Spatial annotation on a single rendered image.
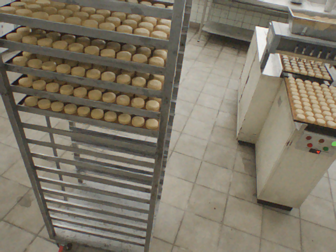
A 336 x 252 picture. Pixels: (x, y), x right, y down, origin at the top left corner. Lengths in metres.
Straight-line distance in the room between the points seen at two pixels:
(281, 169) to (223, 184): 0.58
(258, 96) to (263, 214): 1.01
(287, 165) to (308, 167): 0.14
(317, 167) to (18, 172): 2.32
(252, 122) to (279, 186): 0.72
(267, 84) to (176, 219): 1.36
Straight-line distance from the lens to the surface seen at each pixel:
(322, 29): 2.40
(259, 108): 2.59
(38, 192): 1.57
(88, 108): 1.14
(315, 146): 1.96
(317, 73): 2.53
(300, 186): 2.26
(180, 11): 0.78
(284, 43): 2.43
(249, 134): 2.76
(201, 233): 2.14
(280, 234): 2.36
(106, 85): 0.97
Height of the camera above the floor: 1.82
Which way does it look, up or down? 40 degrees down
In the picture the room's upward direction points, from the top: 8 degrees clockwise
